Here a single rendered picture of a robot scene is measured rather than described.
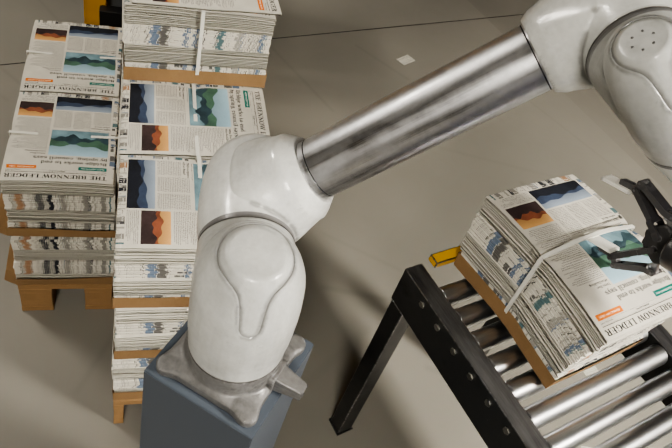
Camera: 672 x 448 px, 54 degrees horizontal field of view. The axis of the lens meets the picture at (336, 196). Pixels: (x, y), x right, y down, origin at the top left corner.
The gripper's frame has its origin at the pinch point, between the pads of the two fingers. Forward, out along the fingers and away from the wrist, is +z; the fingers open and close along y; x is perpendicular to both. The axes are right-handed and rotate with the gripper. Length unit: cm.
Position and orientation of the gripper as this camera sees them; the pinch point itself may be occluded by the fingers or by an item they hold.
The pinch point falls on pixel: (601, 208)
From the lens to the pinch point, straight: 147.4
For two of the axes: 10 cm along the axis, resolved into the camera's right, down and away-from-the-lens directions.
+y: -0.8, 8.7, 4.9
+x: 8.5, -1.9, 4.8
